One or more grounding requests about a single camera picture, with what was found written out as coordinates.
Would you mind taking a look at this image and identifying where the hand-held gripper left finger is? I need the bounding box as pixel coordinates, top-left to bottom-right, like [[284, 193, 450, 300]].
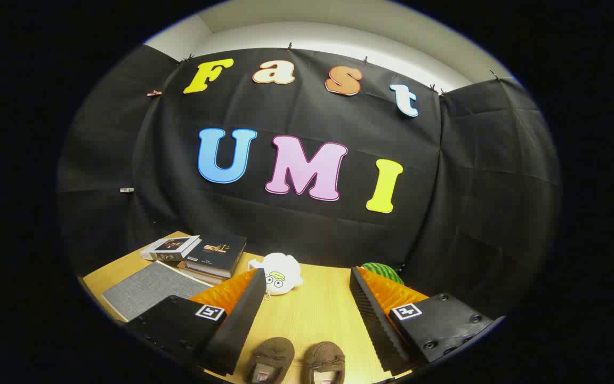
[[126, 268, 268, 377]]

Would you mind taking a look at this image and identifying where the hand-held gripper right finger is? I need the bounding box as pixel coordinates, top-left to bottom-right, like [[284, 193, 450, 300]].
[[350, 266, 506, 377]]

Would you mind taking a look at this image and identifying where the brown fuzzy shoe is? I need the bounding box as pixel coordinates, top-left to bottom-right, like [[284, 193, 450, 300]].
[[244, 337, 295, 384], [303, 341, 346, 384]]

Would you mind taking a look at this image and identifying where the thin tan book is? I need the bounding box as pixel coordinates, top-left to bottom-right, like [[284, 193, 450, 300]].
[[179, 269, 223, 286]]

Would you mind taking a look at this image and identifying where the white plush toy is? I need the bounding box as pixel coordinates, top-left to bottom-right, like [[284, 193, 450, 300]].
[[247, 253, 303, 300]]

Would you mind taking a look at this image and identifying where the black backdrop cloth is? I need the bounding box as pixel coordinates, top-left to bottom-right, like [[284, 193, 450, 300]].
[[56, 45, 561, 321]]

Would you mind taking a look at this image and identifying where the watermelon slice plush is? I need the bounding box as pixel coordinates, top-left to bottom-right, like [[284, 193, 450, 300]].
[[360, 262, 405, 286]]

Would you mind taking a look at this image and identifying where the white book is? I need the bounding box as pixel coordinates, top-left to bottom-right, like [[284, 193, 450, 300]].
[[140, 235, 201, 262]]

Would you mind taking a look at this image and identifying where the brown cover book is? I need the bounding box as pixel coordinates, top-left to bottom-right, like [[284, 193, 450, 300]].
[[178, 261, 230, 282]]

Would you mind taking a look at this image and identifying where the dark blue book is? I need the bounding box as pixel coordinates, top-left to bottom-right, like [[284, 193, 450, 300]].
[[184, 233, 248, 279]]

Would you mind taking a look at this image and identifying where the grey fabric storage box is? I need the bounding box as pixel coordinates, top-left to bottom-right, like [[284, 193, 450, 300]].
[[102, 260, 213, 322]]

